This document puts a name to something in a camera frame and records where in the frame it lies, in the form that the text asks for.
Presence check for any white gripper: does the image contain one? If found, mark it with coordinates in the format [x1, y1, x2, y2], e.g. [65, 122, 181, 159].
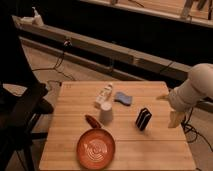
[156, 80, 198, 128]

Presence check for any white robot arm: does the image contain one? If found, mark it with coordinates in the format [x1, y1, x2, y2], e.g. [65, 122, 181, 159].
[157, 63, 213, 128]

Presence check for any black striped eraser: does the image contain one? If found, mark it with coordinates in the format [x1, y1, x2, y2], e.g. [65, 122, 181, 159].
[135, 108, 152, 131]

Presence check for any blue sponge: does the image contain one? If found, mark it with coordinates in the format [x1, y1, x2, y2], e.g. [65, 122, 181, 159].
[114, 92, 132, 106]

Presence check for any white small bottle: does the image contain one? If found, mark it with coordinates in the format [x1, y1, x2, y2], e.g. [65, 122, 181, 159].
[94, 83, 113, 108]

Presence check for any red chili pepper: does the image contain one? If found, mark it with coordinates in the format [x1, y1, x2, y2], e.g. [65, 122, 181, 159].
[85, 115, 101, 128]

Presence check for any orange patterned plate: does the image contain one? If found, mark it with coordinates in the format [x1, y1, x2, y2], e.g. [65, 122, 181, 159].
[76, 128, 116, 170]

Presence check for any black chair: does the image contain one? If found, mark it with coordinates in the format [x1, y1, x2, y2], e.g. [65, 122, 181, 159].
[0, 0, 53, 171]

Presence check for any white soap dispenser bottle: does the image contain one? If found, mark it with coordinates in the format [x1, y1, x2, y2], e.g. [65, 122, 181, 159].
[33, 7, 44, 26]

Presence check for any black floor cable right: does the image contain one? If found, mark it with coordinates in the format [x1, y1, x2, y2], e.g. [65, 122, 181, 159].
[180, 108, 213, 153]

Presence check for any black floor cable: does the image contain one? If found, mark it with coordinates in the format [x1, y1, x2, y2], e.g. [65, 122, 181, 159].
[180, 108, 213, 153]
[31, 38, 78, 93]

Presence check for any black floor cable left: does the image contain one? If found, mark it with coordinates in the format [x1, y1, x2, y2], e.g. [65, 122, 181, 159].
[31, 38, 78, 93]

